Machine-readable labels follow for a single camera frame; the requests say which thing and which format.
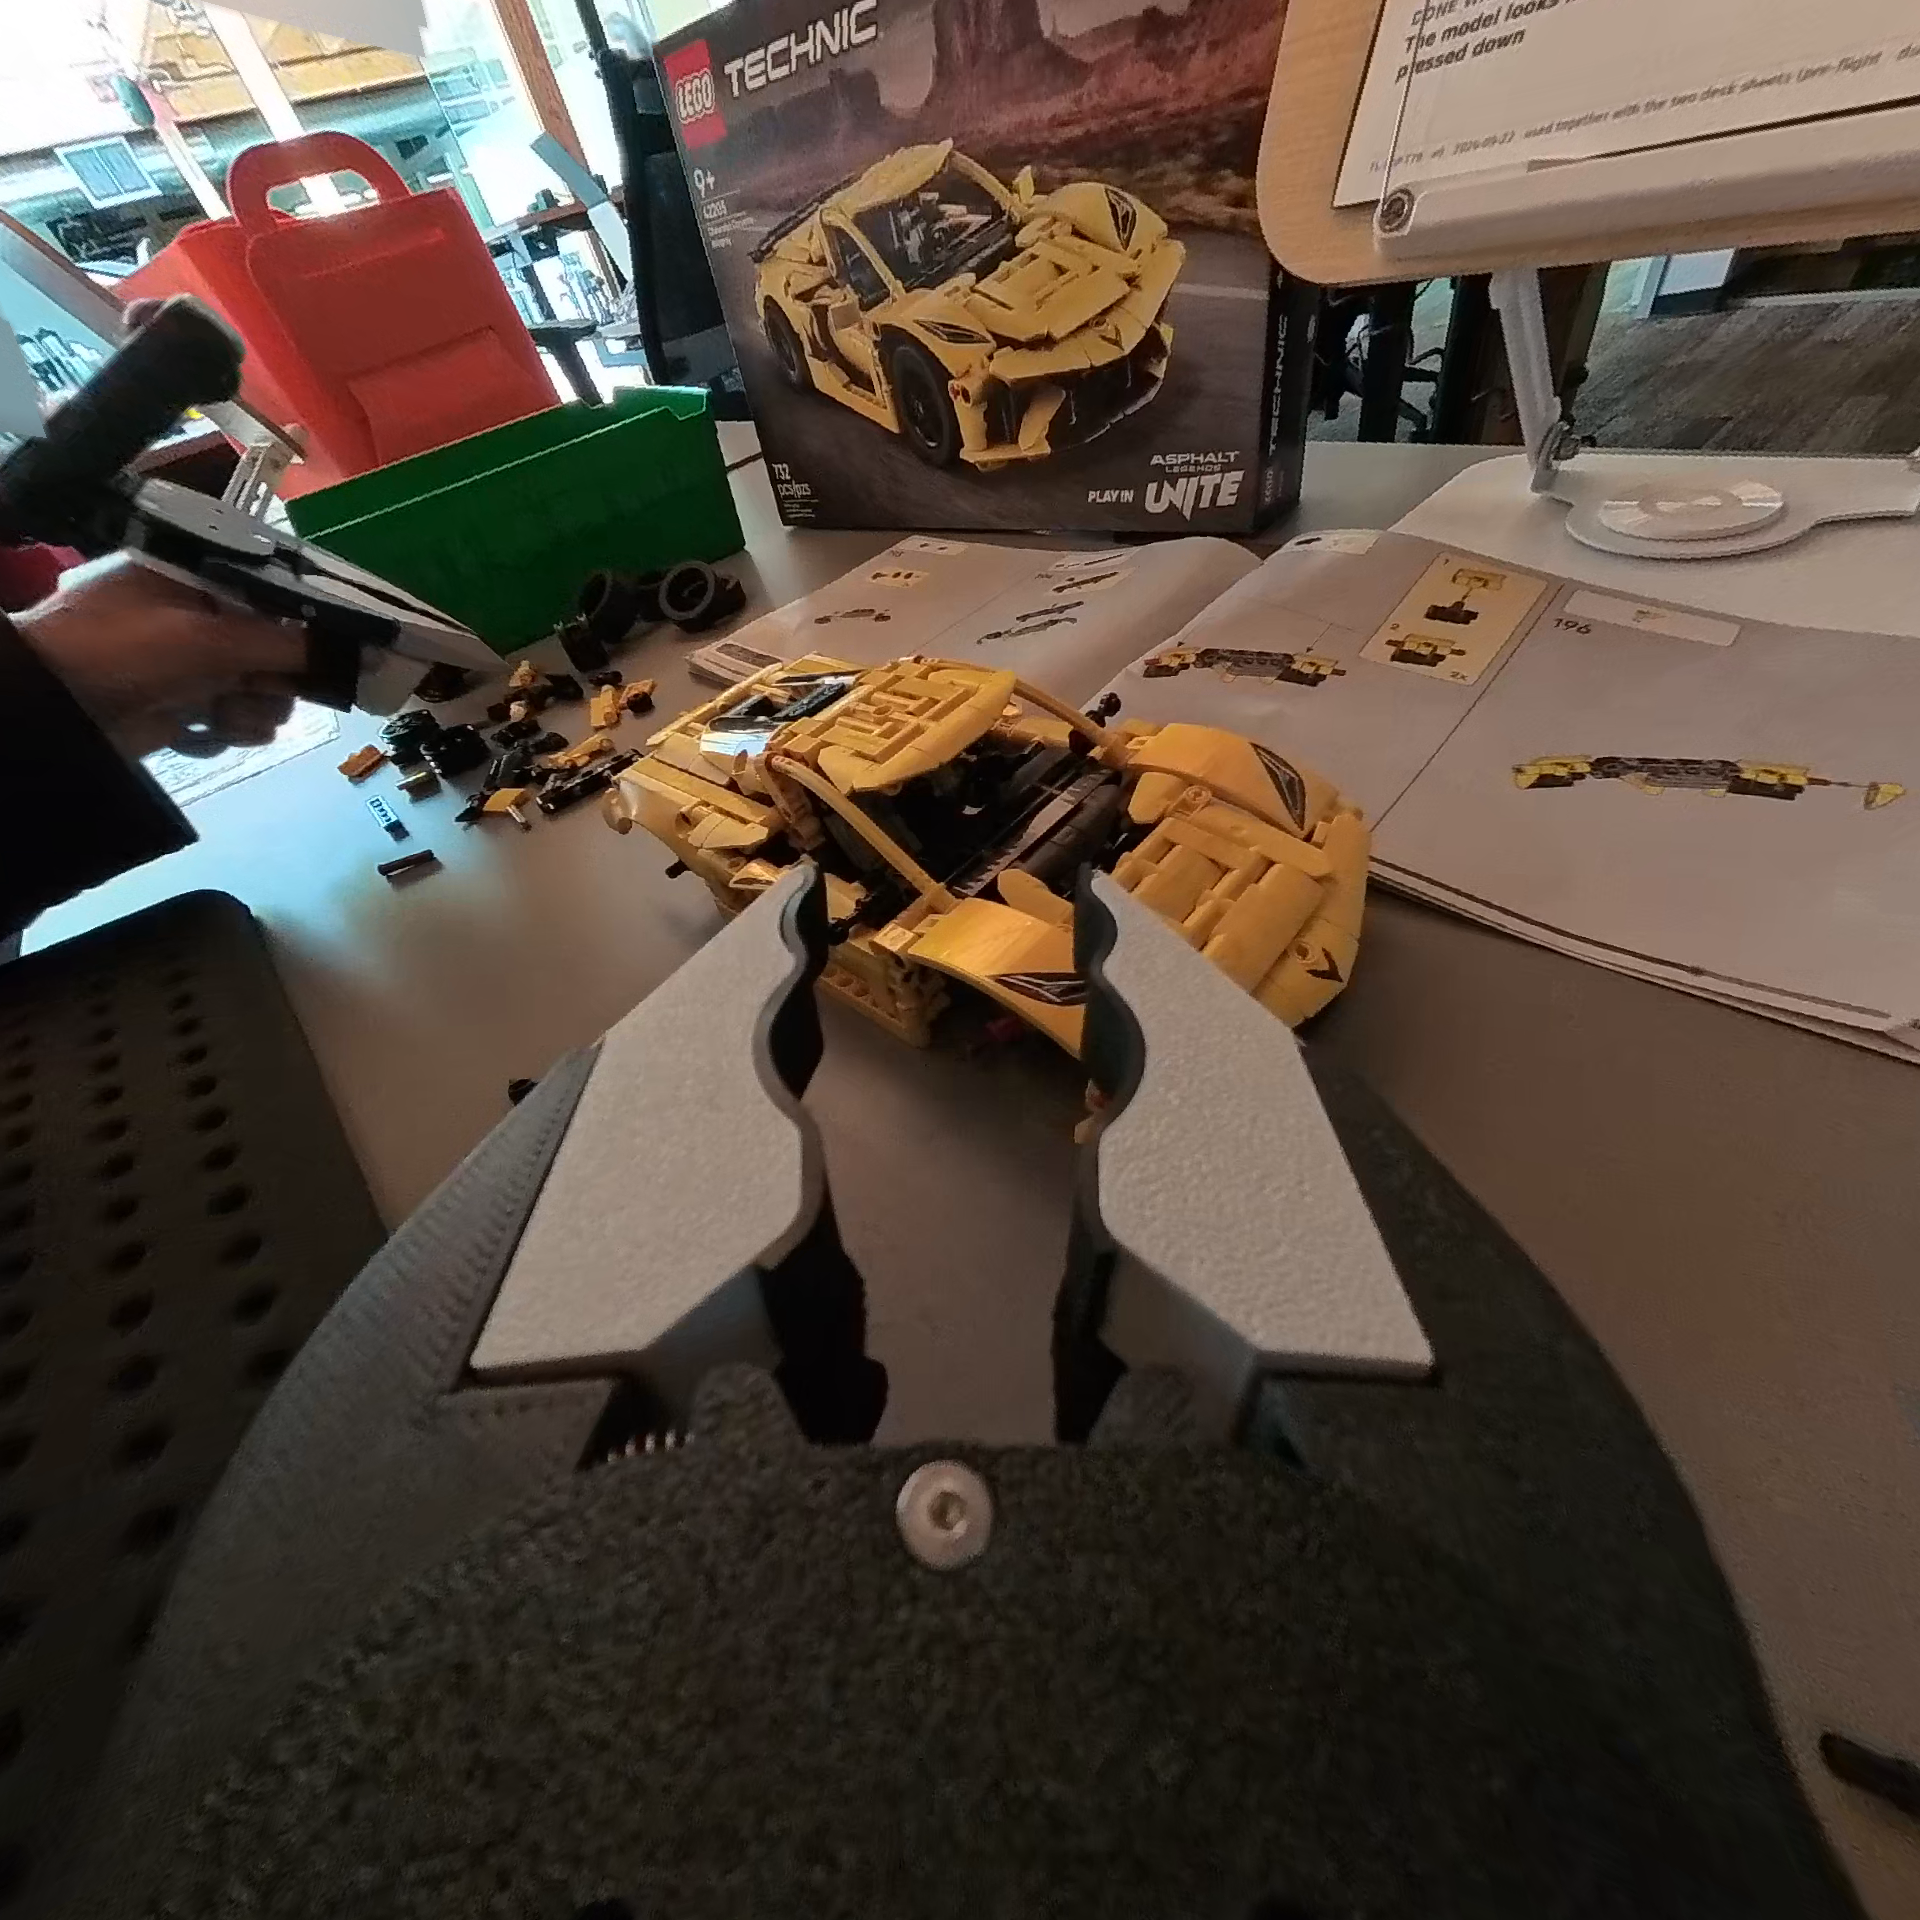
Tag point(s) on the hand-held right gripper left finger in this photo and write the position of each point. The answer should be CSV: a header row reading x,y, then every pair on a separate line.
x,y
661,1186

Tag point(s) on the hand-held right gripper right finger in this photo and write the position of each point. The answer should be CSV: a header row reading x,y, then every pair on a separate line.
x,y
1260,1200

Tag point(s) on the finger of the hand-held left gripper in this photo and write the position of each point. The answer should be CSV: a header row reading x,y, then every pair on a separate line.
x,y
421,643

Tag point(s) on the yellow brick toy car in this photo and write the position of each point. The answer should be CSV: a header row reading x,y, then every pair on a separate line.
x,y
1200,856

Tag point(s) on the building instruction booklet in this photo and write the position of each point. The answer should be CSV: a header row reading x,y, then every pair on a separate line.
x,y
1652,720

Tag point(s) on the person's left forearm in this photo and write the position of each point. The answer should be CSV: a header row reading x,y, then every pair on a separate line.
x,y
77,840

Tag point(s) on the grey desk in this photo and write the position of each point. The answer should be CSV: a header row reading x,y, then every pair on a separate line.
x,y
1575,1200

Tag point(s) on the person's left hand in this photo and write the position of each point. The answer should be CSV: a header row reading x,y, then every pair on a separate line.
x,y
150,661

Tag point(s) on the pile of yellow black pieces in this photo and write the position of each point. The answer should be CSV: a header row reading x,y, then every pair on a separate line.
x,y
510,750

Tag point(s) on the green plastic bin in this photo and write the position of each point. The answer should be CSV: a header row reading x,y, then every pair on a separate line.
x,y
524,525

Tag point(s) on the red felt bag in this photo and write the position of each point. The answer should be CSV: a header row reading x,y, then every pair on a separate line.
x,y
421,359

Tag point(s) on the dark perforated panel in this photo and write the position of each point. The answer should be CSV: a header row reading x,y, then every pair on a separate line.
x,y
150,1200

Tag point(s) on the toy car set box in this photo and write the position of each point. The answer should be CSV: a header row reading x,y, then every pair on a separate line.
x,y
1049,120

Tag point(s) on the wooden board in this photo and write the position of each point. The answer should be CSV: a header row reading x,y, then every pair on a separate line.
x,y
1305,150

